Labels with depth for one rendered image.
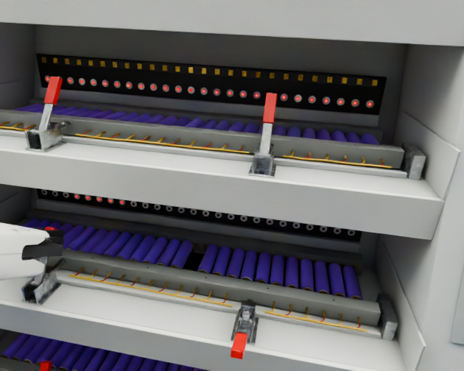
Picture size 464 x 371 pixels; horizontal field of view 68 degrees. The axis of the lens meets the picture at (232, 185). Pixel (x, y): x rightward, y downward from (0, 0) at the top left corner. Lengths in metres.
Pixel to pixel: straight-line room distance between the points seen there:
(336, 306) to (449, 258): 0.14
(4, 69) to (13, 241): 0.35
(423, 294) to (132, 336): 0.33
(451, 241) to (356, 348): 0.16
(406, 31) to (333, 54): 0.20
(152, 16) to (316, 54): 0.27
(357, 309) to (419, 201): 0.16
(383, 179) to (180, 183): 0.22
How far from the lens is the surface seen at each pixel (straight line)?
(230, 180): 0.36
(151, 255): 0.52
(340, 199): 0.37
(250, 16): 0.39
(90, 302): 0.49
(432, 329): 0.43
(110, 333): 0.47
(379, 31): 0.39
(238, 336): 0.38
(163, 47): 0.61
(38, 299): 0.51
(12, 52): 0.69
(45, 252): 0.42
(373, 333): 0.47
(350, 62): 0.58
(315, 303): 0.46
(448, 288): 0.41
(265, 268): 0.50
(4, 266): 0.38
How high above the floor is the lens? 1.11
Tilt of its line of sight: 7 degrees down
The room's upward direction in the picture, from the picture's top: 6 degrees clockwise
